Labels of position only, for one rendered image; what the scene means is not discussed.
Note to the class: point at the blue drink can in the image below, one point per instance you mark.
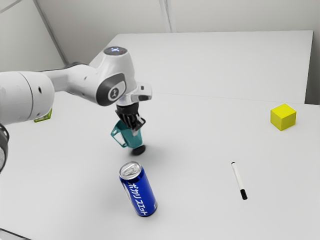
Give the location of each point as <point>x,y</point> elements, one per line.
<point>138,191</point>

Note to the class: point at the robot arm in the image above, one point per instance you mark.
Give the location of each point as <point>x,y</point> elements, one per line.
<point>75,77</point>

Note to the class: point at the white pen with black cap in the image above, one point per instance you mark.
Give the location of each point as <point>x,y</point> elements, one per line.
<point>238,180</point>

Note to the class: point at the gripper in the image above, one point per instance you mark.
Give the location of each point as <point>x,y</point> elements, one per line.
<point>128,116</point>

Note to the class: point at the yellow cube block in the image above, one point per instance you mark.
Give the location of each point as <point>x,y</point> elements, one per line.
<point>282,117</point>

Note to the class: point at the teal faceted mug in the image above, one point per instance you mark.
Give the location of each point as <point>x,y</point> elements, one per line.
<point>130,138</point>

